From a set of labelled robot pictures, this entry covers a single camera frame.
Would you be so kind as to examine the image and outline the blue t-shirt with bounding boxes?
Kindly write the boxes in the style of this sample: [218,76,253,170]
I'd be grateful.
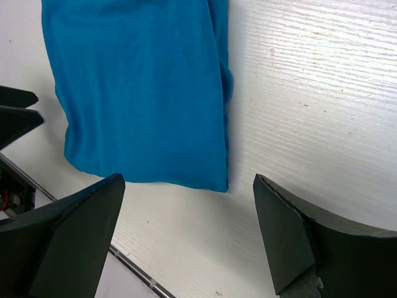
[42,1,233,192]

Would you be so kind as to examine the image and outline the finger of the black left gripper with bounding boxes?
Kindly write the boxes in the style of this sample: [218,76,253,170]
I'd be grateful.
[0,86,38,109]
[1,106,43,149]

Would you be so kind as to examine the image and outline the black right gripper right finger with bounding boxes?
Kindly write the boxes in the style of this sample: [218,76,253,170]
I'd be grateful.
[253,174,396,297]

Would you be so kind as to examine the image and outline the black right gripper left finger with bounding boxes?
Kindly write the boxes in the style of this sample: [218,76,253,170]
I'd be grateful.
[1,174,125,297]

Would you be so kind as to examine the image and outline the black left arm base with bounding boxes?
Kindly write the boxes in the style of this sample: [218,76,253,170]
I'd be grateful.
[1,154,37,219]

